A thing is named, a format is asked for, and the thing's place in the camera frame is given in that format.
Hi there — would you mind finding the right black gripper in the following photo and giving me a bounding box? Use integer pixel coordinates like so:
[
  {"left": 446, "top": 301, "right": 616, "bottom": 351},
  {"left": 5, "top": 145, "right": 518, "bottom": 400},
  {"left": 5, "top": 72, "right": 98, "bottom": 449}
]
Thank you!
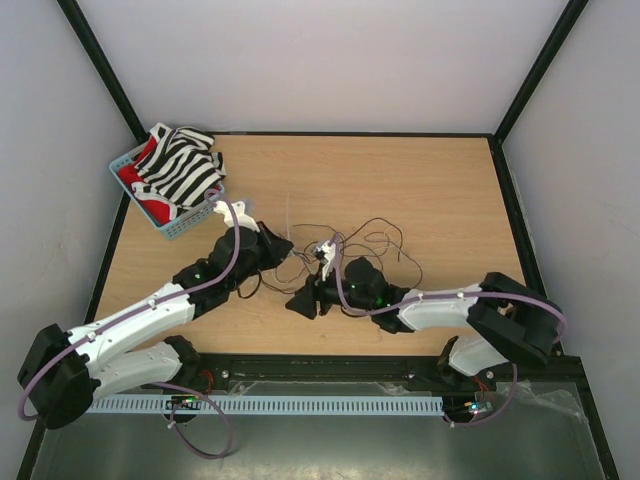
[{"left": 285, "top": 263, "right": 375, "bottom": 321}]

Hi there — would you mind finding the white zip tie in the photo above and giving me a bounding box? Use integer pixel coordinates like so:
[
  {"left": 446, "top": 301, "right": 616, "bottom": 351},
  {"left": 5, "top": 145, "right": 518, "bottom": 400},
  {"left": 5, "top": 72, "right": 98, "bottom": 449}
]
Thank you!
[{"left": 285, "top": 192, "right": 291, "bottom": 241}]

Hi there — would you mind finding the black wire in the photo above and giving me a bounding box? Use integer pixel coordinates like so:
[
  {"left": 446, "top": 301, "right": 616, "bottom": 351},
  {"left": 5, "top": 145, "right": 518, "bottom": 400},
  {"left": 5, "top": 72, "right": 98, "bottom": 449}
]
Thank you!
[{"left": 259, "top": 217, "right": 426, "bottom": 296}]

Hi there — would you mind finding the white thin wire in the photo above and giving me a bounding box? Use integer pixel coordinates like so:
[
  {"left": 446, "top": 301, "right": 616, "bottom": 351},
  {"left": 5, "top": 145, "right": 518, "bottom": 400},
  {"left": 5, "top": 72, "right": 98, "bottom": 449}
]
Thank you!
[{"left": 289, "top": 224, "right": 406, "bottom": 266}]

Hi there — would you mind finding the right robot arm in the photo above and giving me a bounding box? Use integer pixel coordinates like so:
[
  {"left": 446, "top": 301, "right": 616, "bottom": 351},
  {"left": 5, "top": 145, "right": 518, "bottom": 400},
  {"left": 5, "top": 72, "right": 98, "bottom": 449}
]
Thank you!
[{"left": 285, "top": 257, "right": 566, "bottom": 389}]

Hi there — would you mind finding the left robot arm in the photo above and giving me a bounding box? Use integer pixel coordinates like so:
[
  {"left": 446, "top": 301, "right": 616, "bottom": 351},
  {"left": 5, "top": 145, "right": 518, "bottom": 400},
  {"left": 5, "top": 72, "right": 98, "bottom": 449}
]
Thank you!
[{"left": 17, "top": 223, "right": 293, "bottom": 429}]

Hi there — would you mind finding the light blue plastic basket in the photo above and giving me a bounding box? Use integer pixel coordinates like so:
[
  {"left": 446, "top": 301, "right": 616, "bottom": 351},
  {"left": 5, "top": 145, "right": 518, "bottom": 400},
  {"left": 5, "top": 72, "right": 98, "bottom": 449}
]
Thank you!
[{"left": 108, "top": 145, "right": 224, "bottom": 240}]

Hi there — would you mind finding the black white striped cloth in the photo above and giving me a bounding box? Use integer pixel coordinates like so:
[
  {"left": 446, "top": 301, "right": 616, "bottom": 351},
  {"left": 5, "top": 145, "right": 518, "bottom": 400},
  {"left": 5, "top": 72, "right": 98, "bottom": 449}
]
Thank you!
[{"left": 140, "top": 123, "right": 226, "bottom": 205}]

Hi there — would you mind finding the red cloth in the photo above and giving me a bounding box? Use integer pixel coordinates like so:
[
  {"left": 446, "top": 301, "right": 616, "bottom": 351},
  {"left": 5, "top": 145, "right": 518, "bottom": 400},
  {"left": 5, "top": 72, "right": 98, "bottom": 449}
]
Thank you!
[{"left": 117, "top": 138, "right": 177, "bottom": 226}]

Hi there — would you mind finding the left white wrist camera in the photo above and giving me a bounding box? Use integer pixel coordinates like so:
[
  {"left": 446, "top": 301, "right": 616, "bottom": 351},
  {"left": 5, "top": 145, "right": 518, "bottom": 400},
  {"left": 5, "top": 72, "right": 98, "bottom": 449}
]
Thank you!
[{"left": 213, "top": 200, "right": 259, "bottom": 232}]

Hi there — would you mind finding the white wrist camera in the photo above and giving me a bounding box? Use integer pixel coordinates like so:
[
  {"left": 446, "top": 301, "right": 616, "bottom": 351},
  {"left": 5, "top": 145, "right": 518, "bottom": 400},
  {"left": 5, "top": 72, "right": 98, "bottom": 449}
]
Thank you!
[
  {"left": 313, "top": 239, "right": 338, "bottom": 281},
  {"left": 213, "top": 200, "right": 259, "bottom": 232}
]

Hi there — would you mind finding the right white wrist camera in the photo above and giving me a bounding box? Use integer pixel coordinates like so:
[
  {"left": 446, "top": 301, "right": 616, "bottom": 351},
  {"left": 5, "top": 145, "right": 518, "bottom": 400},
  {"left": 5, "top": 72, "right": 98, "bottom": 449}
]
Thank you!
[{"left": 313, "top": 239, "right": 338, "bottom": 281}]

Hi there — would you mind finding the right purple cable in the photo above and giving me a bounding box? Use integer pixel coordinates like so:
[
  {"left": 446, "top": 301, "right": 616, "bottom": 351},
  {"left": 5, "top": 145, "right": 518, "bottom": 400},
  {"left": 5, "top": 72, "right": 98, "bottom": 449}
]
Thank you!
[{"left": 332, "top": 234, "right": 569, "bottom": 429}]

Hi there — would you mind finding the light blue slotted cable duct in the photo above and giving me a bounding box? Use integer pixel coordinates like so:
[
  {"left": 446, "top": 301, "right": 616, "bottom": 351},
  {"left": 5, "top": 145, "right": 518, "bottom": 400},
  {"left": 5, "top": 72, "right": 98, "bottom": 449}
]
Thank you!
[{"left": 89, "top": 394, "right": 443, "bottom": 416}]

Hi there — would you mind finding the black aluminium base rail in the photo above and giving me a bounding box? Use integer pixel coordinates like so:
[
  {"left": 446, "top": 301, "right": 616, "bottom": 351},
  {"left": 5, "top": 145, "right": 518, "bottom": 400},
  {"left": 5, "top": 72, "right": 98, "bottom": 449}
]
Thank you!
[{"left": 124, "top": 352, "right": 586, "bottom": 391}]

